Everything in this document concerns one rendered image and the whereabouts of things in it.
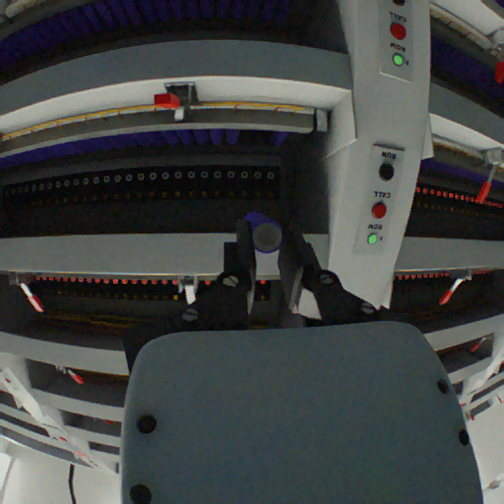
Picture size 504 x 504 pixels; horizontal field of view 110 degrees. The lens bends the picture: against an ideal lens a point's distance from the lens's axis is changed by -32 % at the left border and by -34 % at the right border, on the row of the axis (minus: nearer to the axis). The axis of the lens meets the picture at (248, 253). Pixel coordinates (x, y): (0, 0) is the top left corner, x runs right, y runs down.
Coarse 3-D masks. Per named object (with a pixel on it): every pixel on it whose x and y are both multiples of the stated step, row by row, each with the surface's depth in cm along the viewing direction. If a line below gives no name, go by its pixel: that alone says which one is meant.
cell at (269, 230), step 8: (248, 216) 18; (256, 216) 16; (264, 216) 15; (256, 224) 14; (264, 224) 14; (272, 224) 14; (256, 232) 14; (264, 232) 13; (272, 232) 13; (280, 232) 14; (256, 240) 14; (264, 240) 14; (272, 240) 14; (280, 240) 14; (256, 248) 14; (264, 248) 14; (272, 248) 14
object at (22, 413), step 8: (0, 400) 53; (8, 400) 55; (0, 408) 49; (8, 408) 50; (16, 408) 53; (24, 408) 55; (16, 416) 50; (24, 416) 50; (32, 416) 51; (40, 424) 51; (48, 432) 52
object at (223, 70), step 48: (144, 48) 18; (192, 48) 18; (240, 48) 19; (288, 48) 19; (0, 96) 16; (48, 96) 17; (96, 96) 19; (144, 96) 21; (240, 96) 23; (288, 96) 23; (336, 96) 22; (336, 144) 25
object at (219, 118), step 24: (96, 120) 23; (120, 120) 24; (144, 120) 24; (168, 120) 24; (192, 120) 24; (216, 120) 25; (240, 120) 25; (264, 120) 25; (288, 120) 25; (312, 120) 25; (24, 144) 23; (48, 144) 24
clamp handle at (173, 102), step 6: (156, 96) 15; (162, 96) 15; (168, 96) 15; (174, 96) 16; (156, 102) 15; (162, 102) 15; (168, 102) 15; (174, 102) 16; (180, 102) 19; (180, 108) 21; (180, 114) 21
